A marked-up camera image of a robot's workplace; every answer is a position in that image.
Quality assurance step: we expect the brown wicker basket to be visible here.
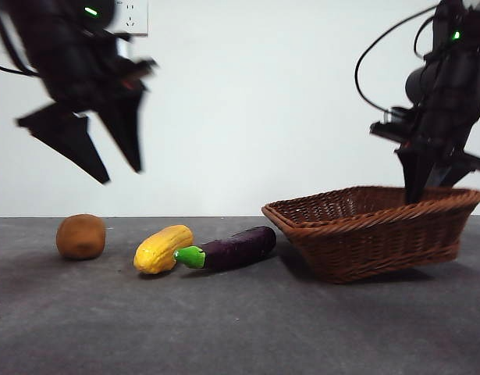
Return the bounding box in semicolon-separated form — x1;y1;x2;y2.
261;185;480;285

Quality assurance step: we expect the brown potato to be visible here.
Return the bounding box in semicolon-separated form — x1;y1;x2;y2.
55;212;107;261

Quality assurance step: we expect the yellow corn cob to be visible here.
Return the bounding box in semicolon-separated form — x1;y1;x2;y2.
133;223;194;277

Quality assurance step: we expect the purple eggplant with green stem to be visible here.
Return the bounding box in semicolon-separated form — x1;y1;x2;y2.
172;225;278;271

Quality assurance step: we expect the pale grey camera box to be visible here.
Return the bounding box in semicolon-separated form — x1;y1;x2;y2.
382;105;414;128

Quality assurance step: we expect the black cable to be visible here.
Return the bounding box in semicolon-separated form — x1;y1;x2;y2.
354;4;440;115
0;7;40;77

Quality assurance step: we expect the white wall socket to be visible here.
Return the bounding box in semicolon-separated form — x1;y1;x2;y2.
113;0;150;38

